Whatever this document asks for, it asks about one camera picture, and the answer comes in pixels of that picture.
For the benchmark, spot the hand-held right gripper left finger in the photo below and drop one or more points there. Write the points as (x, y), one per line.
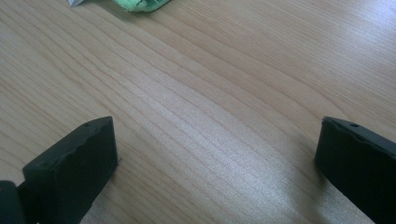
(74, 174)

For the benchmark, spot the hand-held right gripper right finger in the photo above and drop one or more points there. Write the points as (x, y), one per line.
(358, 165)

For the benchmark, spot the green towel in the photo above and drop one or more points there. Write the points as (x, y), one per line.
(140, 4)

